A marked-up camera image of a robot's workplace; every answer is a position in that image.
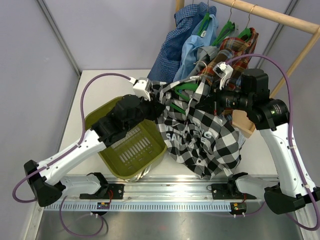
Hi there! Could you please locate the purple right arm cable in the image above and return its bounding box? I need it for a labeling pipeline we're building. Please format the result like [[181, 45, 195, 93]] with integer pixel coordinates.
[[207, 54, 320, 231]]

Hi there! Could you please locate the white slotted cable duct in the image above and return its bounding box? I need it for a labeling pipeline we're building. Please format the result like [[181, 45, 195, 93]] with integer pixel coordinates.
[[44, 201, 231, 212]]

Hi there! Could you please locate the light blue shirt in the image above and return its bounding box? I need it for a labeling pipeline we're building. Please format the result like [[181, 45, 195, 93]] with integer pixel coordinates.
[[173, 14, 219, 82]]

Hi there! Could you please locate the green hanger of blue shirt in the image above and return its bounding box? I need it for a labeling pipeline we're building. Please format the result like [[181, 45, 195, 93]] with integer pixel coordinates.
[[197, 1, 210, 37]]

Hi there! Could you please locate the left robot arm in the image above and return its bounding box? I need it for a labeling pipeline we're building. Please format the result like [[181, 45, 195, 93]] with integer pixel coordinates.
[[24, 94, 166, 207]]

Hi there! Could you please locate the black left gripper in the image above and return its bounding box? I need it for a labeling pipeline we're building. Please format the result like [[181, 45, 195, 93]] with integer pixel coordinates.
[[125, 92, 166, 133]]

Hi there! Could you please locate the green hanger of plaid shirt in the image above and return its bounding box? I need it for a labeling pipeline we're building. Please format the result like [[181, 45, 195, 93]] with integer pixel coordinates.
[[237, 4, 257, 42]]

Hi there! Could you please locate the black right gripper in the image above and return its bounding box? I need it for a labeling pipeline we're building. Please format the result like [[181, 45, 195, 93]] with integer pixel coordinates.
[[196, 80, 253, 116]]

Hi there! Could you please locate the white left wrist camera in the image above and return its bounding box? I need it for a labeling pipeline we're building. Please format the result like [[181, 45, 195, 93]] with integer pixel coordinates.
[[129, 77, 152, 101]]

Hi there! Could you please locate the dark blue checkered shirt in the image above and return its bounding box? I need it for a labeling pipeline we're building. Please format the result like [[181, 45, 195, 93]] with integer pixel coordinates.
[[147, 2, 217, 83]]

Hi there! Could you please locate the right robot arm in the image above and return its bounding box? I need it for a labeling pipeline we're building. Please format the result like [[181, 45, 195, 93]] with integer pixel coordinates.
[[197, 66, 320, 215]]

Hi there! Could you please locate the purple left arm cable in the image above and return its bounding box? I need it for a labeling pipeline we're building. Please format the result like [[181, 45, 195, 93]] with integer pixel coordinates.
[[12, 72, 132, 237]]

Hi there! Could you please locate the green hanger of grey shirt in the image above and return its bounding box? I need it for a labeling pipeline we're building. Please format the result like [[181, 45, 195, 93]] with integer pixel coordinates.
[[211, 0, 236, 47]]

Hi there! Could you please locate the grey shirt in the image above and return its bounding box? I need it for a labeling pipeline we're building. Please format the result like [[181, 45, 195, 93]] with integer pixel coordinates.
[[173, 46, 219, 81]]

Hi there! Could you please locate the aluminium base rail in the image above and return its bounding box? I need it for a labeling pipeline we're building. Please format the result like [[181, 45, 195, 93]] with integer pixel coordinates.
[[33, 174, 281, 202]]

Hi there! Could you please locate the green hanger with metal hook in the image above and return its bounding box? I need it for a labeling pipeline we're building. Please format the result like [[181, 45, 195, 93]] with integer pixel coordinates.
[[169, 61, 208, 115]]

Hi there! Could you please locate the black white checkered shirt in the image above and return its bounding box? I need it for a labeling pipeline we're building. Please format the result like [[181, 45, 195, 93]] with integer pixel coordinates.
[[151, 75, 246, 180]]

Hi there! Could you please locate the red plaid shirt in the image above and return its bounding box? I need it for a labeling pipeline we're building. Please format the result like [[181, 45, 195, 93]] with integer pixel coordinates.
[[198, 27, 259, 92]]

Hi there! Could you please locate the olive green plastic basket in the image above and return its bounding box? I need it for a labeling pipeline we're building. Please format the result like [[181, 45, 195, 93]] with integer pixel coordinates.
[[84, 97, 168, 181]]

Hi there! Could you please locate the wooden clothes rack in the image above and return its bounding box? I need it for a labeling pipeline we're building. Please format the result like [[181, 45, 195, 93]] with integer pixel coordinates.
[[174, 0, 320, 139]]

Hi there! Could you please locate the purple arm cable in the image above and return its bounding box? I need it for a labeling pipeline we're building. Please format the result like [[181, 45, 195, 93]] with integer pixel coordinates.
[[207, 54, 320, 231], [12, 72, 132, 237]]

